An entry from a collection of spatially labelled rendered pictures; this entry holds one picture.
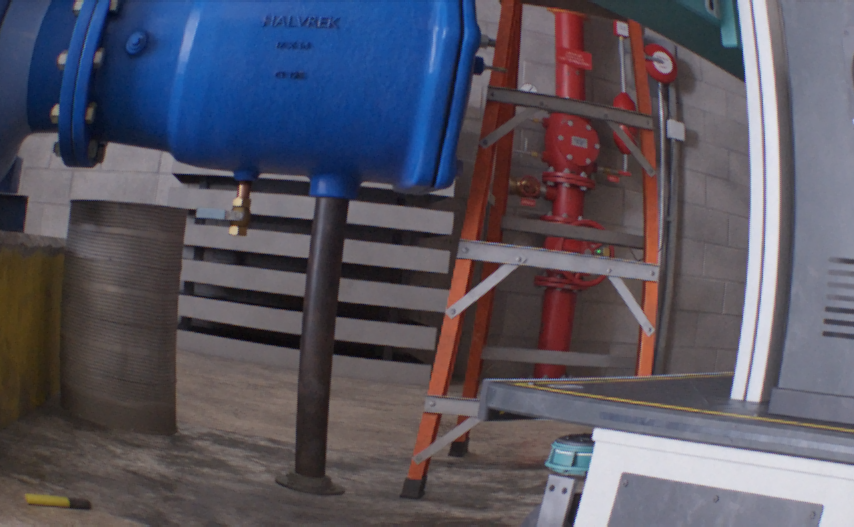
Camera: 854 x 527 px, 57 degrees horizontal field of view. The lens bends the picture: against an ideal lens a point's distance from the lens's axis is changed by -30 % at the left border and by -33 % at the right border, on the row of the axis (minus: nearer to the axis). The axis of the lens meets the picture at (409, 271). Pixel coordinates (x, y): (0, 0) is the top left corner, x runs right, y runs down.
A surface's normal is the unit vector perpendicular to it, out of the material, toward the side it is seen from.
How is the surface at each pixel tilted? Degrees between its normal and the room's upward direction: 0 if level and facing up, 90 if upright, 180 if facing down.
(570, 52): 90
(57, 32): 84
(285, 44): 101
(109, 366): 90
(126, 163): 90
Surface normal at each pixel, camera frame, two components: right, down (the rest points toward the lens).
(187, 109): -0.17, 0.62
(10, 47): 0.71, 0.18
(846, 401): -0.83, -0.10
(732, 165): 0.14, 0.01
